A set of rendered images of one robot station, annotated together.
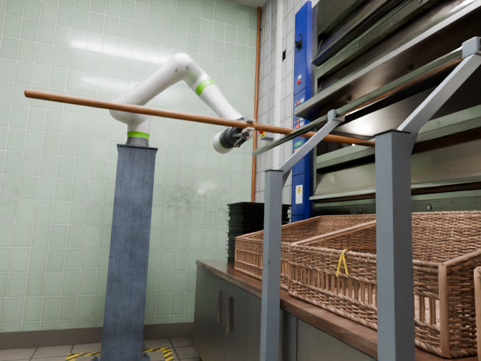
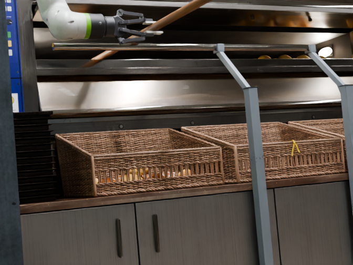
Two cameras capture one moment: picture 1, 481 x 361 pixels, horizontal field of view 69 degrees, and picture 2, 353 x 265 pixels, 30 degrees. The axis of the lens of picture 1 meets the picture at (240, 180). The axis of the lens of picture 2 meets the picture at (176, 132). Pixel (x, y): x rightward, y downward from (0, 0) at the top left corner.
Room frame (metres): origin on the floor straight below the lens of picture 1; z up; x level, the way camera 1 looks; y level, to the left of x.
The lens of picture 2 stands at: (1.62, 2.44, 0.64)
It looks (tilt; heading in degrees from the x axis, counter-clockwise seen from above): 4 degrees up; 264
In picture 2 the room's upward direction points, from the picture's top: 5 degrees counter-clockwise
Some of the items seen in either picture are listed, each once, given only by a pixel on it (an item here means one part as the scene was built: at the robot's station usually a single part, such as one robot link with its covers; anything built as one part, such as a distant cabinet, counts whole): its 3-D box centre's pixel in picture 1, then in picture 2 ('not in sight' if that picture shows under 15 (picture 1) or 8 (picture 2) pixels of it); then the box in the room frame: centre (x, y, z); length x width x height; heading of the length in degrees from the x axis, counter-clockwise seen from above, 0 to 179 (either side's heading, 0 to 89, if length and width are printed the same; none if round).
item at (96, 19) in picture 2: (231, 137); (94, 26); (1.63, 0.05, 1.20); 0.12 x 0.06 x 0.09; 110
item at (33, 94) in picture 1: (258, 127); (148, 30); (1.43, -0.07, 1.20); 1.71 x 0.03 x 0.03; 111
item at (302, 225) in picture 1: (308, 244); (136, 158); (1.51, -0.30, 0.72); 0.56 x 0.49 x 0.28; 20
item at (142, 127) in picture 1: (137, 122); not in sight; (1.98, 0.61, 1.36); 0.16 x 0.13 x 0.19; 161
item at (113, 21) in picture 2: (235, 134); (114, 27); (1.56, 0.03, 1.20); 0.09 x 0.07 x 0.08; 20
